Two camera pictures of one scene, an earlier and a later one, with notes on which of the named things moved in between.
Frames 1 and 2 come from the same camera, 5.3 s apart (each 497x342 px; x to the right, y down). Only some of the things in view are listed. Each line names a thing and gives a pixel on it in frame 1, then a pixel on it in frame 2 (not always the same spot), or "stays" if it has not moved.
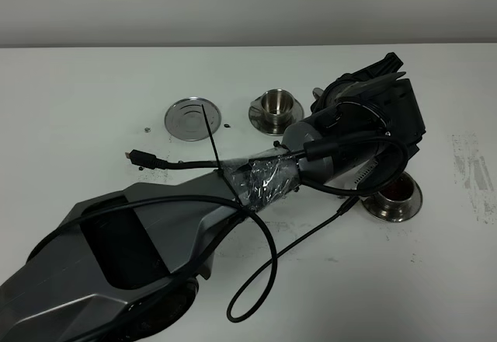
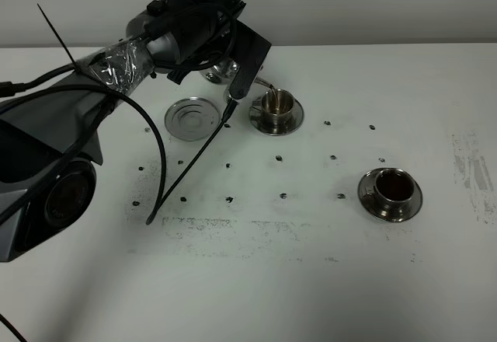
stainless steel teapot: (317, 93) → (223, 72)
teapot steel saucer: (185, 120) stays
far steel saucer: (257, 119) stays
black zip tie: (218, 163) → (78, 68)
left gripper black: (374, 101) → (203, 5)
